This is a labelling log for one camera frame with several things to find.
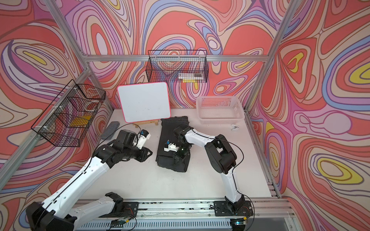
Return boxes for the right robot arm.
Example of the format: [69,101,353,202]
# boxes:
[174,125,245,215]

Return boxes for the black wire basket left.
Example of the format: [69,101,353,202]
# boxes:
[31,80,106,147]

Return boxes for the white plastic basket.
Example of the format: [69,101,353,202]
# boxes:
[196,96,245,125]

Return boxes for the wooden whiteboard stand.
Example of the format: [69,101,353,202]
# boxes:
[134,120,159,127]

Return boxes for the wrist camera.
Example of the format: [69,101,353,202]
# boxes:
[136,130,151,150]
[163,141,179,152]

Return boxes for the grey whiteboard eraser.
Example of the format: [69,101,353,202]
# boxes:
[101,121,120,140]

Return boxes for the aluminium front rail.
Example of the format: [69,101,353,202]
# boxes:
[51,198,298,231]

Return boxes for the yellow item in basket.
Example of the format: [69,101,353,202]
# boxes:
[69,115,92,128]

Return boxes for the pink framed whiteboard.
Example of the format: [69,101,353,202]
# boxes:
[117,82,171,123]

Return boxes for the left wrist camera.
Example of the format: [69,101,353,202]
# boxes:
[136,130,151,150]

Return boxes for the black wire basket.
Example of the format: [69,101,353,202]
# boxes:
[31,80,106,147]
[145,49,209,83]

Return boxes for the black long pants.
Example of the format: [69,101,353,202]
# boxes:
[156,116,190,172]

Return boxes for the black wire basket back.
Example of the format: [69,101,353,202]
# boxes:
[145,49,209,83]

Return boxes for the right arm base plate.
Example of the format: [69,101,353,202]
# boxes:
[210,201,254,218]

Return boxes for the white clip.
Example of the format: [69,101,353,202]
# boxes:
[231,125,240,131]

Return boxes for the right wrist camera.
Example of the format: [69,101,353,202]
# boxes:
[163,141,179,152]

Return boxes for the marker box in basket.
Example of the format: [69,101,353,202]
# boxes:
[178,73,203,81]

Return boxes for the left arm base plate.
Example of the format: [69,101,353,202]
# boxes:
[108,202,139,218]

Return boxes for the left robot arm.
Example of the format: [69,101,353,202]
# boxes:
[26,130,153,231]

